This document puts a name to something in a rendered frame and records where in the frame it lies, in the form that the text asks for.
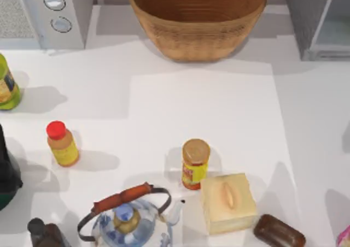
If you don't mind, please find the woven wicker basket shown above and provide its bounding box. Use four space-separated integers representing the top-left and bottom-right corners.
129 0 267 62

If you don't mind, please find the brown soap bar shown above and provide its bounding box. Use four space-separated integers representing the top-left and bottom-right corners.
253 214 306 247

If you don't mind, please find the pale yellow tissue box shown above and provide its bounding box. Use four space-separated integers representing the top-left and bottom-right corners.
200 172 258 235

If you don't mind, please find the dark brown bottle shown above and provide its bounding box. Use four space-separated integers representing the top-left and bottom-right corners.
27 217 72 247

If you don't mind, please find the blue and white teapot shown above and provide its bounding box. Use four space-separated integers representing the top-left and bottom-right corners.
77 182 186 247

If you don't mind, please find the orange and yellow jar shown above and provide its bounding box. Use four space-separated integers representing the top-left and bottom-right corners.
182 138 211 191

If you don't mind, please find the microwave knob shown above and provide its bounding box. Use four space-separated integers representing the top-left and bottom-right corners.
50 16 73 33
43 0 67 11

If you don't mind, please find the black and green bottle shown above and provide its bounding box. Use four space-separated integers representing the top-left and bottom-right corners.
0 124 24 211

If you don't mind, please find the pale microwave oven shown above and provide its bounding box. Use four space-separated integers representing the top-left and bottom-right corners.
0 0 100 50

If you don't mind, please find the yellow bottle with red cap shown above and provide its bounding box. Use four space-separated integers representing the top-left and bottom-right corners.
46 120 80 167

